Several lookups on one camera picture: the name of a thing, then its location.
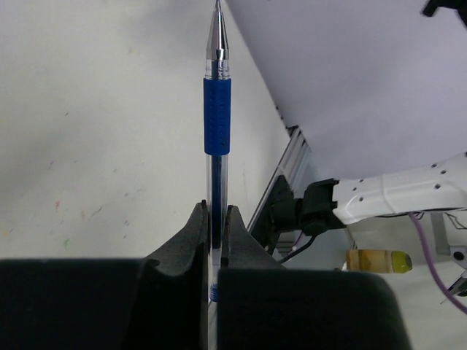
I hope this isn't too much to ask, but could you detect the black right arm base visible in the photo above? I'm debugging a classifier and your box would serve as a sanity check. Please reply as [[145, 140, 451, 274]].
[[256, 175, 303, 255]]

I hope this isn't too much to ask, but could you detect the aluminium front rail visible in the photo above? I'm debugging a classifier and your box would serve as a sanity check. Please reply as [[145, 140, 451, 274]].
[[246, 125, 313, 256]]

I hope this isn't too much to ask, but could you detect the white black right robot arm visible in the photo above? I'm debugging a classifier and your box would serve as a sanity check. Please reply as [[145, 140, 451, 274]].
[[300, 152, 466, 233]]

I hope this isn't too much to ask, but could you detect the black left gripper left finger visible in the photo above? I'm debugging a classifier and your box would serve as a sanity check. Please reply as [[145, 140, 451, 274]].
[[1, 203, 208, 349]]

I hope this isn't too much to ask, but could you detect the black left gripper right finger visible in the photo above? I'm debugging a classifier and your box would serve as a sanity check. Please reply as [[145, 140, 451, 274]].
[[217, 206, 412, 349]]

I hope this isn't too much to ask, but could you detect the blue ballpoint pen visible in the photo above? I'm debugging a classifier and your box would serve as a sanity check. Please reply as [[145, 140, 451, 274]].
[[203, 1, 231, 302]]

